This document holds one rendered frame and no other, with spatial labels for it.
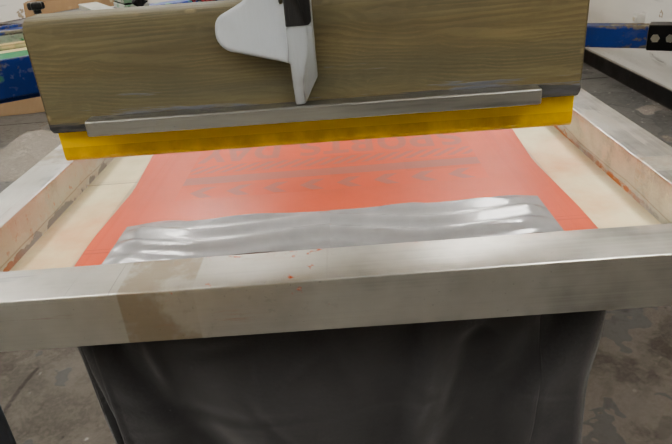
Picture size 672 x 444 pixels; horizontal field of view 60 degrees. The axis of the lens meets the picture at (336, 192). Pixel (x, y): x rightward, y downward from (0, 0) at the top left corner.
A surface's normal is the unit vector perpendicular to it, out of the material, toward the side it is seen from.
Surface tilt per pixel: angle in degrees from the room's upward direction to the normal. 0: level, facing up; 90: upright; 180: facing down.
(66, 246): 0
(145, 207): 0
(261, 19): 83
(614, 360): 0
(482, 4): 90
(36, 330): 90
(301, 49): 104
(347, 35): 90
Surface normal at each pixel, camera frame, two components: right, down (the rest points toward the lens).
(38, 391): -0.08, -0.91
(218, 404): -0.25, 0.50
